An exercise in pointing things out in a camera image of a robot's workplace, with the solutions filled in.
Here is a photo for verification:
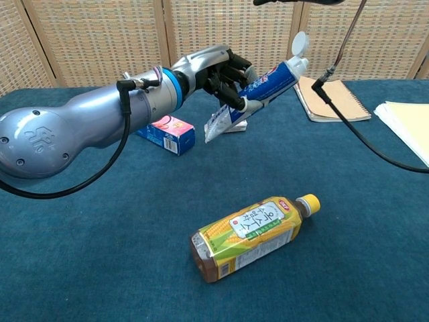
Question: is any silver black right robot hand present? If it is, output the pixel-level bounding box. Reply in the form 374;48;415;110
253;0;347;7

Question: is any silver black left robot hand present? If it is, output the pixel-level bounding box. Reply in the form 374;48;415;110
170;44;259;113

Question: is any blue white toothpaste tube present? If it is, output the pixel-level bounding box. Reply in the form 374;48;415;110
203;31;311;145

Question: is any blue pink cookie box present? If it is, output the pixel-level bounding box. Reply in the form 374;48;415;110
135;115;196;157

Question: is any brown spiral notebook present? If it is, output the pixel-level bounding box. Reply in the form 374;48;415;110
293;75;373;123

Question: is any woven bamboo folding screen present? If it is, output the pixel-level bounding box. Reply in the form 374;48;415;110
0;0;429;98

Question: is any beige paper pad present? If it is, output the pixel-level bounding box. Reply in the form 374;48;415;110
373;100;429;168

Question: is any yellow corn tea bottle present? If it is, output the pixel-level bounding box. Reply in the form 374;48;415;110
190;193;322;284

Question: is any blue table cloth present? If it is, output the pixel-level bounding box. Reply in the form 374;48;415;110
0;78;429;322

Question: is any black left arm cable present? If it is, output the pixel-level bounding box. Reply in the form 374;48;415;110
0;78;162;200

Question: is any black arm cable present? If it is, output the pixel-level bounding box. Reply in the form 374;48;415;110
0;78;162;200
311;0;429;174

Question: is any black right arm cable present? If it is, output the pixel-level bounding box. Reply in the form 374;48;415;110
311;0;429;174

